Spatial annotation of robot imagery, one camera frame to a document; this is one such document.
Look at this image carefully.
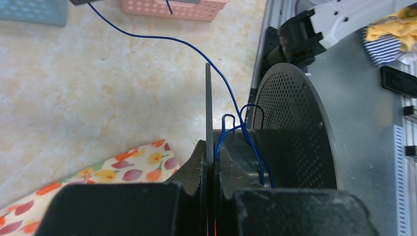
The thin blue cable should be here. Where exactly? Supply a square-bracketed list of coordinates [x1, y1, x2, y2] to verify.
[86, 0, 276, 189]

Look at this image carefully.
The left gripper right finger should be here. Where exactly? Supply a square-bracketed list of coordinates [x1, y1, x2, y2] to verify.
[214, 146, 263, 236]

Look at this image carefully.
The white slotted cable duct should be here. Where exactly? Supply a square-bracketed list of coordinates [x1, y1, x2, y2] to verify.
[394, 96, 417, 236]

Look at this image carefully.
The black rectangular device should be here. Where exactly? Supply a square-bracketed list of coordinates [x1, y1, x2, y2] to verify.
[380, 66, 417, 98]

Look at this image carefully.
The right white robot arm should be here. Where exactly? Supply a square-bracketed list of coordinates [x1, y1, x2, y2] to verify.
[264, 0, 415, 68]

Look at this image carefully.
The yellow striped cloth pile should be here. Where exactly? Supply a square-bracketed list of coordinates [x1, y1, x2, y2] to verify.
[362, 4, 417, 67]

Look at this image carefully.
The floral orange cloth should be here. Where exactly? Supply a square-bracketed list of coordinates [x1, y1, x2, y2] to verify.
[0, 139, 180, 236]

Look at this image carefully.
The blue plastic basket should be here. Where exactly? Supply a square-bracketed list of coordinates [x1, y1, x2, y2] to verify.
[0, 0, 68, 26]

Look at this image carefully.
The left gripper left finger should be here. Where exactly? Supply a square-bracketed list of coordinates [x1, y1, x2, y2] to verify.
[163, 140, 208, 236]

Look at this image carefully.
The pink plastic basket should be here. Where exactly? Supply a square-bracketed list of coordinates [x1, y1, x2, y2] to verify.
[120, 0, 228, 22]

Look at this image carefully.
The dark grey cable spool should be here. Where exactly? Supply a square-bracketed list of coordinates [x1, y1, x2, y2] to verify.
[213, 63, 343, 189]

